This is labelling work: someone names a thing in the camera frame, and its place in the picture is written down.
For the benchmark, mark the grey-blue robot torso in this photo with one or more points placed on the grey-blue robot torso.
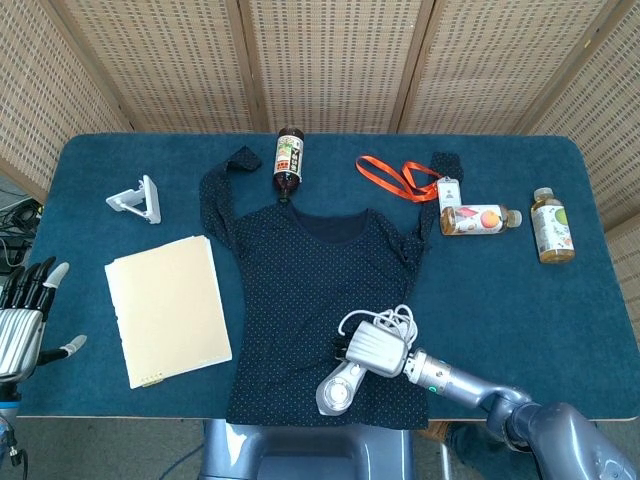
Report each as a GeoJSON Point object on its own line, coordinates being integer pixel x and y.
{"type": "Point", "coordinates": [310, 450]}

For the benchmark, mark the navy dotted t-shirt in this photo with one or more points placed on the navy dotted t-shirt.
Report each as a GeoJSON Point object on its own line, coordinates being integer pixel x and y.
{"type": "Point", "coordinates": [310, 260]}

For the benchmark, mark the white ID badge card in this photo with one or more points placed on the white ID badge card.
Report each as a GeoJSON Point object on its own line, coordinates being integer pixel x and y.
{"type": "Point", "coordinates": [448, 192]}

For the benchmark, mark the dark brown tea bottle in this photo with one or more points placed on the dark brown tea bottle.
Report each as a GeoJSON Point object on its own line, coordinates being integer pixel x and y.
{"type": "Point", "coordinates": [289, 160]}

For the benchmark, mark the teal fabric table cover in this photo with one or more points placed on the teal fabric table cover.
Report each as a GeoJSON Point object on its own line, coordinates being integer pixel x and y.
{"type": "Point", "coordinates": [500, 310]}

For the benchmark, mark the woven wooden folding screen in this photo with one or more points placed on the woven wooden folding screen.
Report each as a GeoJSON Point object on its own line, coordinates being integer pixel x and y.
{"type": "Point", "coordinates": [335, 60]}

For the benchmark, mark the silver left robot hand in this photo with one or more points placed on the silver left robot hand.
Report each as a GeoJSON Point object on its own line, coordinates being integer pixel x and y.
{"type": "Point", "coordinates": [17, 345]}

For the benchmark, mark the green apple label tea bottle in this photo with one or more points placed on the green apple label tea bottle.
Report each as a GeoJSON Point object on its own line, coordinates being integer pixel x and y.
{"type": "Point", "coordinates": [552, 230]}

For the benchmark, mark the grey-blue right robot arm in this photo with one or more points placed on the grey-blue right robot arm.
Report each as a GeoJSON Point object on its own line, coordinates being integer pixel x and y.
{"type": "Point", "coordinates": [500, 400]}

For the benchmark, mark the cream paper folder stack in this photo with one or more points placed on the cream paper folder stack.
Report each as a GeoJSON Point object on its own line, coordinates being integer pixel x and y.
{"type": "Point", "coordinates": [165, 310]}

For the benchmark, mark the peach label tea bottle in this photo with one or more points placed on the peach label tea bottle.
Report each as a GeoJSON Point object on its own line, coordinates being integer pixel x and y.
{"type": "Point", "coordinates": [475, 220]}

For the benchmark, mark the white folding phone stand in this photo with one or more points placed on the white folding phone stand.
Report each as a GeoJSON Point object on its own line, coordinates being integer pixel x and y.
{"type": "Point", "coordinates": [147, 200]}

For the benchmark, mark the white small appliance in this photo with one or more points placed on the white small appliance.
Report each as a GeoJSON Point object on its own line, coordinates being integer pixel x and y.
{"type": "Point", "coordinates": [337, 395]}

